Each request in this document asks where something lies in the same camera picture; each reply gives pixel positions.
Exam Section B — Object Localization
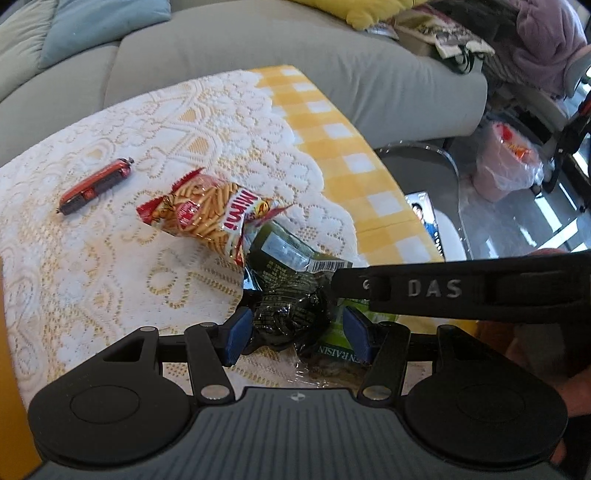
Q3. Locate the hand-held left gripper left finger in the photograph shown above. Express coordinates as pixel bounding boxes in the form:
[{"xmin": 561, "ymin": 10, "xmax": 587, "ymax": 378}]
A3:
[{"xmin": 96, "ymin": 308, "xmax": 254, "ymax": 407}]

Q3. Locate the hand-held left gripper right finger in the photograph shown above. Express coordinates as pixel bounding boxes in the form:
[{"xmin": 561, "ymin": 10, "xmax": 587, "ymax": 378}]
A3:
[{"xmin": 344, "ymin": 308, "xmax": 476, "ymax": 409}]

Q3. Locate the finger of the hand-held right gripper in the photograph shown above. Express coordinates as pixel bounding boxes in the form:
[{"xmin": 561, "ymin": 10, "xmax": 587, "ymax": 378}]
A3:
[{"xmin": 332, "ymin": 265, "xmax": 393, "ymax": 302}]

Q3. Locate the black snack packet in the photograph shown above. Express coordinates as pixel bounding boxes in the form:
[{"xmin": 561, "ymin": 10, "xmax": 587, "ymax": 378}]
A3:
[{"xmin": 240, "ymin": 286, "xmax": 333, "ymax": 357}]

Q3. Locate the orange-rimmed white box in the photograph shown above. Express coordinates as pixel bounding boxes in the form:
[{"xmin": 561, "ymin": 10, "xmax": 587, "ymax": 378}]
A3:
[{"xmin": 0, "ymin": 256, "xmax": 44, "ymax": 464}]

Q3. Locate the person's right hand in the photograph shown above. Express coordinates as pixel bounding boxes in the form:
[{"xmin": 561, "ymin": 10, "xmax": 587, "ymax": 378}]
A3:
[{"xmin": 478, "ymin": 318, "xmax": 591, "ymax": 418}]

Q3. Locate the green raisin packet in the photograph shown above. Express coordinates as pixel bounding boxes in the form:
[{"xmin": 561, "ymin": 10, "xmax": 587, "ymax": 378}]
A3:
[{"xmin": 295, "ymin": 295, "xmax": 399, "ymax": 389}]

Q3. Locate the dark green snack packet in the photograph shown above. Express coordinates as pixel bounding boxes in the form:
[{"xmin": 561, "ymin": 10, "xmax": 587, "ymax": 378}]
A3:
[{"xmin": 242, "ymin": 219, "xmax": 354, "ymax": 297}]

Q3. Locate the magazine with portrait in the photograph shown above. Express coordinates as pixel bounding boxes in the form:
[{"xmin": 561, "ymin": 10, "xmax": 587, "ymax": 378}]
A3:
[{"xmin": 404, "ymin": 190, "xmax": 447, "ymax": 260}]

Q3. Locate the pink plastic bag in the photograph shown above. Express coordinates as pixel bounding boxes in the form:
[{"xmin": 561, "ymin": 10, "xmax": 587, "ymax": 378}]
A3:
[{"xmin": 473, "ymin": 120, "xmax": 546, "ymax": 202}]

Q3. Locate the glass table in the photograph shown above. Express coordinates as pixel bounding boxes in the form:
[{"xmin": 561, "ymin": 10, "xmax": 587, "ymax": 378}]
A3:
[{"xmin": 373, "ymin": 142, "xmax": 472, "ymax": 261}]

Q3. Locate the stick snack packet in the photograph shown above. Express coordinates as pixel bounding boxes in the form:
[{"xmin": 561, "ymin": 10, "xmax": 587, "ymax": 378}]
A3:
[{"xmin": 136, "ymin": 168, "xmax": 295, "ymax": 267}]

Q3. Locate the yellow checked tablecloth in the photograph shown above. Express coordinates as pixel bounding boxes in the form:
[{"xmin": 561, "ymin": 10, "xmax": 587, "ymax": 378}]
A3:
[{"xmin": 247, "ymin": 65, "xmax": 447, "ymax": 265}]

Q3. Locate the red sausage stick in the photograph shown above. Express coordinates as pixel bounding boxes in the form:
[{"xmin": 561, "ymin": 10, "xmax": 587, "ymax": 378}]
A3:
[{"xmin": 58, "ymin": 158, "xmax": 135, "ymax": 216}]

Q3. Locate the white lace tablecloth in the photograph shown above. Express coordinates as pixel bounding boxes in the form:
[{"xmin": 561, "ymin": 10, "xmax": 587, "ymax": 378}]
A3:
[{"xmin": 0, "ymin": 69, "xmax": 370, "ymax": 398}]

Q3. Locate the purple blanket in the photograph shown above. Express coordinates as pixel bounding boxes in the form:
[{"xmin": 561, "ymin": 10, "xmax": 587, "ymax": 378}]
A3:
[{"xmin": 502, "ymin": 0, "xmax": 588, "ymax": 99}]

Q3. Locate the grey sofa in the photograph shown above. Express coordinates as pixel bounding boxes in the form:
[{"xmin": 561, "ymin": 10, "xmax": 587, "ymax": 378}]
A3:
[{"xmin": 0, "ymin": 0, "xmax": 490, "ymax": 158}]

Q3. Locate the printed tote bag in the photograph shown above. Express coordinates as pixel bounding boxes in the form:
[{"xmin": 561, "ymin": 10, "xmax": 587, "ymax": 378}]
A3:
[{"xmin": 396, "ymin": 6, "xmax": 498, "ymax": 75}]

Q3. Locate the yellow cushion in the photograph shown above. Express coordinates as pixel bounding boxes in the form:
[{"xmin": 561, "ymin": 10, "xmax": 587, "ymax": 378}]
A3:
[{"xmin": 346, "ymin": 0, "xmax": 417, "ymax": 29}]

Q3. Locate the blue cushion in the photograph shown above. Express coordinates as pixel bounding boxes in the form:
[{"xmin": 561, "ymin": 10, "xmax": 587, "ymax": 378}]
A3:
[{"xmin": 39, "ymin": 0, "xmax": 171, "ymax": 71}]

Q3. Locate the light green cushion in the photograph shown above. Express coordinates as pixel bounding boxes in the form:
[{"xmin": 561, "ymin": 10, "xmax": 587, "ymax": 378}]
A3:
[{"xmin": 0, "ymin": 0, "xmax": 58, "ymax": 93}]

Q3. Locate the black chair frame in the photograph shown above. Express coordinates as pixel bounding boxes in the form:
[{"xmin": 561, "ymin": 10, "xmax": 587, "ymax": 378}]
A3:
[{"xmin": 540, "ymin": 88, "xmax": 591, "ymax": 195}]

